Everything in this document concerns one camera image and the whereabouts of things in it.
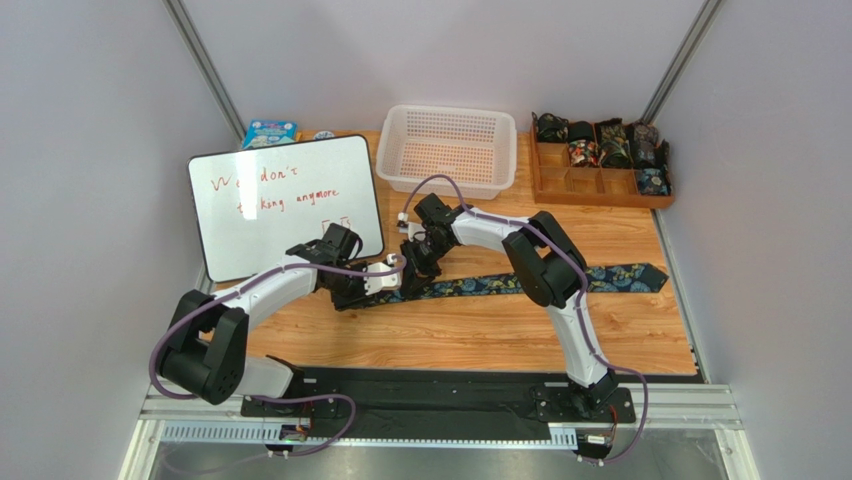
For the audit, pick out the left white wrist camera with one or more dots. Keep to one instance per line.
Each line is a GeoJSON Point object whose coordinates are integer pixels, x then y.
{"type": "Point", "coordinates": [385, 275]}

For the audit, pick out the blue printed box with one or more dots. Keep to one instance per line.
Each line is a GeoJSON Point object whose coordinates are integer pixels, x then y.
{"type": "Point", "coordinates": [265, 133]}

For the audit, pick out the whiteboard with red writing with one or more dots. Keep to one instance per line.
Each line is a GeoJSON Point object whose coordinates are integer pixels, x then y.
{"type": "Point", "coordinates": [253, 205]}

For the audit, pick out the rolled dark tie far left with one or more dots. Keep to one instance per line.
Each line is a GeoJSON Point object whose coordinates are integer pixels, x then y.
{"type": "Point", "coordinates": [551, 128]}

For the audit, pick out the rolled green dark tie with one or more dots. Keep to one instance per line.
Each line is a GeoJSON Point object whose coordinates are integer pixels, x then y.
{"type": "Point", "coordinates": [613, 144]}

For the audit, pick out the wooden compartment tray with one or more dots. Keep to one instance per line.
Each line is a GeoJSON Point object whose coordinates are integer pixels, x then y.
{"type": "Point", "coordinates": [554, 181]}

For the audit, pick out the aluminium rail frame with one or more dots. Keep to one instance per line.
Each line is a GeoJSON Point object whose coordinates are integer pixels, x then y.
{"type": "Point", "coordinates": [686, 429]}

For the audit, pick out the rolled blue floral tie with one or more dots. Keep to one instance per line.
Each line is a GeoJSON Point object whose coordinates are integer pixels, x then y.
{"type": "Point", "coordinates": [652, 182]}

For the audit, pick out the dark blue floral necktie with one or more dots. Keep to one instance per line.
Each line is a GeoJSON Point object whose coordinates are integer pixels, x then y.
{"type": "Point", "coordinates": [622, 278]}

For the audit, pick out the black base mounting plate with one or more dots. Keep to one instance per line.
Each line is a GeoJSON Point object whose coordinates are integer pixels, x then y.
{"type": "Point", "coordinates": [438, 405]}

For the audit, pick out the small white round object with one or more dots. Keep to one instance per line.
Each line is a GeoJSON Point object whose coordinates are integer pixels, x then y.
{"type": "Point", "coordinates": [324, 134]}

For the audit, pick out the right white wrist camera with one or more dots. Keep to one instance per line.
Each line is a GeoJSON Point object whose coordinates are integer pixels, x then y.
{"type": "Point", "coordinates": [412, 230]}

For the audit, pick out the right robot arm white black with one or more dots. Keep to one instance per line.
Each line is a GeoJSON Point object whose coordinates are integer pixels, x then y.
{"type": "Point", "coordinates": [549, 267]}

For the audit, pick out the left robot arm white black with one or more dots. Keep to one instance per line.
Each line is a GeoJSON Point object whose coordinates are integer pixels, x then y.
{"type": "Point", "coordinates": [203, 353]}

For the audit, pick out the rolled red floral tie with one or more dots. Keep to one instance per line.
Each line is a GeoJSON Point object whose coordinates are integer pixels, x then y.
{"type": "Point", "coordinates": [581, 145]}

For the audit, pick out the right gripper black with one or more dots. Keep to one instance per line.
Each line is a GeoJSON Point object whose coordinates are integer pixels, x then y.
{"type": "Point", "coordinates": [418, 253]}

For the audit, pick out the white plastic perforated basket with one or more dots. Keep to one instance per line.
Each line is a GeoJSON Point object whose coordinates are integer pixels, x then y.
{"type": "Point", "coordinates": [477, 149]}

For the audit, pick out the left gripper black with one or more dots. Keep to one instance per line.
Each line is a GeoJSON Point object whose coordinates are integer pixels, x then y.
{"type": "Point", "coordinates": [356, 287]}

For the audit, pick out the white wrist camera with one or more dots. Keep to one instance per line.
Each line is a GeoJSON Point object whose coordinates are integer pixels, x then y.
{"type": "Point", "coordinates": [385, 275]}
{"type": "Point", "coordinates": [412, 230]}

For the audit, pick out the rolled grey dark tie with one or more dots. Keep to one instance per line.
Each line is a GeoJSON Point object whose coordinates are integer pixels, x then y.
{"type": "Point", "coordinates": [643, 139]}

